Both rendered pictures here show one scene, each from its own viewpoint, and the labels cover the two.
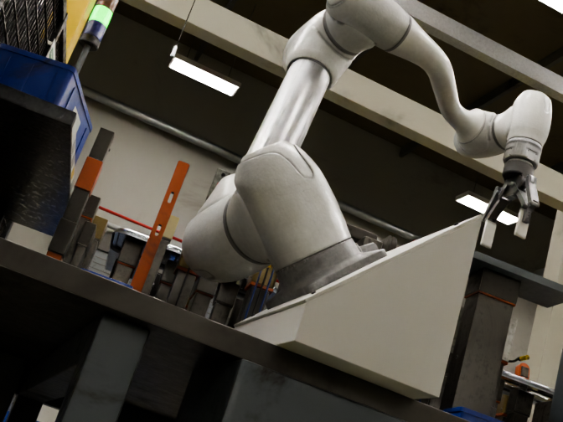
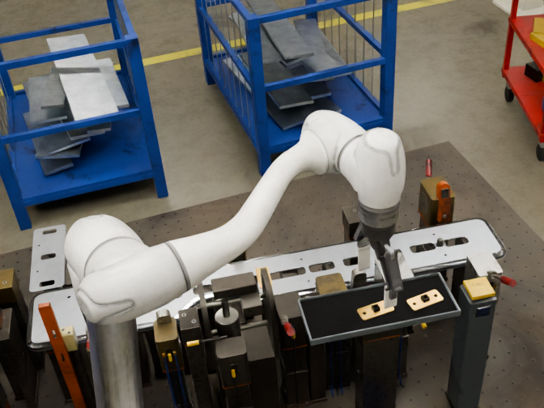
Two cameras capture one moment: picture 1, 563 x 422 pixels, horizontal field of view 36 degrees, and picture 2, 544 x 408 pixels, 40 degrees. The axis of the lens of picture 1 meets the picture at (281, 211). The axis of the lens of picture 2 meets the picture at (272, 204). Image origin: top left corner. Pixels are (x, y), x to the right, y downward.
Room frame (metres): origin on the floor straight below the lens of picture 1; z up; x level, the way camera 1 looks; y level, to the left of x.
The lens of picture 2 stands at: (0.69, -0.30, 2.51)
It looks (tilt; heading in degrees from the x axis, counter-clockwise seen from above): 39 degrees down; 0
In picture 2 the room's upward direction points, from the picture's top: 5 degrees counter-clockwise
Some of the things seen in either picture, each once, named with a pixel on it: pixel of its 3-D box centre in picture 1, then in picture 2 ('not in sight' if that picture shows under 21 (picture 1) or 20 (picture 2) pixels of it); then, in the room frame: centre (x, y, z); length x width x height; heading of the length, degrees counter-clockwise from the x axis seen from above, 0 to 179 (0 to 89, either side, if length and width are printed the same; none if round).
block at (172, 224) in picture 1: (147, 284); (82, 376); (2.04, 0.25, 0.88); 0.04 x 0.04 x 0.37; 8
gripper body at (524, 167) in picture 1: (515, 181); (378, 233); (1.93, -0.54, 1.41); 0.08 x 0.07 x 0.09; 17
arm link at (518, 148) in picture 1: (522, 156); (379, 207); (1.93, -0.54, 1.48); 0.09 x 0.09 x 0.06
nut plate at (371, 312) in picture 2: not in sight; (376, 308); (1.93, -0.54, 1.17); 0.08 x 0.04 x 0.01; 107
